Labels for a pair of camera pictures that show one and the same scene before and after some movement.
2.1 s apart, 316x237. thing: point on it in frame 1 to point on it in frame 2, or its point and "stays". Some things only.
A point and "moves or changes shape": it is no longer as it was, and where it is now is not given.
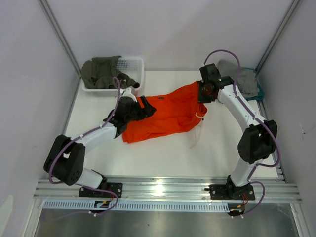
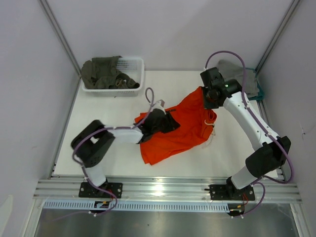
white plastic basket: [133, 66] stays
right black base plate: [221, 192] stays
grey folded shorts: [246, 82] stays
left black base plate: [115, 187] stays
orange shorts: [177, 111] moves or changes shape
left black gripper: [147, 111] to [172, 124]
